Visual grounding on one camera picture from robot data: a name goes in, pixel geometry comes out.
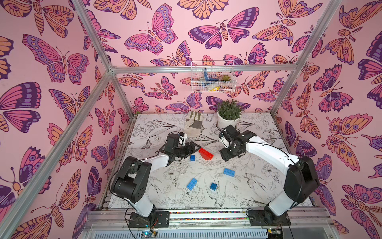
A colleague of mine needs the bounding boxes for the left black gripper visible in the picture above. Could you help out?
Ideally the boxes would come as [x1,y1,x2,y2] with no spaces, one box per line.
[172,142,201,159]

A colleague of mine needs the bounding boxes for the red long lego top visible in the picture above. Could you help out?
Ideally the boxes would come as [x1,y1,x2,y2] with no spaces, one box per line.
[199,148,214,160]

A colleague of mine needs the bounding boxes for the blue long lego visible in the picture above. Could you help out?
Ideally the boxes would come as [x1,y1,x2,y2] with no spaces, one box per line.
[223,168,235,177]
[187,178,198,191]

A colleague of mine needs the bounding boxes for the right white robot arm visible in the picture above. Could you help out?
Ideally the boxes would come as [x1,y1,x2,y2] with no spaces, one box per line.
[219,125,320,219]

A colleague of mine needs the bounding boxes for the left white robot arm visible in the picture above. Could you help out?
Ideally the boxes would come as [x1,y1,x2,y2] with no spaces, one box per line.
[108,132,202,219]

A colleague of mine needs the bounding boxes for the small blue lego near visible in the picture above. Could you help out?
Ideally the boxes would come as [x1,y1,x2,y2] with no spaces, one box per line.
[210,183,217,191]

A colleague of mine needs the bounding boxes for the potted green plant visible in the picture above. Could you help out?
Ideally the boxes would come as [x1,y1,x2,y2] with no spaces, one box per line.
[217,100,242,129]

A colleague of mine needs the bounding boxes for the blue toy in basket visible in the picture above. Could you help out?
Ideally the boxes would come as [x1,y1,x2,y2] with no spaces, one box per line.
[202,68,219,87]

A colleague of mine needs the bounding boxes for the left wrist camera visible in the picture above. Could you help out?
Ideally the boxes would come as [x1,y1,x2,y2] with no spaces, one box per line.
[179,132,188,146]

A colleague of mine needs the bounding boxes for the white wire basket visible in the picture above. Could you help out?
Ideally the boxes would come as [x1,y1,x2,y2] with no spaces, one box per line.
[190,65,237,94]

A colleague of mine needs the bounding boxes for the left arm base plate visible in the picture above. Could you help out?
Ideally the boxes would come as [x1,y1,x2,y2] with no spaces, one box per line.
[128,211,170,228]

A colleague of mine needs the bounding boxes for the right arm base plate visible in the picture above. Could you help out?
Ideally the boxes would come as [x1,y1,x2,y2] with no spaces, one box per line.
[246,209,291,227]

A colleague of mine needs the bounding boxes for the aluminium front rail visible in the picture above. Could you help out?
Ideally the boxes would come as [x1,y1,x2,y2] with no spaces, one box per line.
[85,207,333,230]

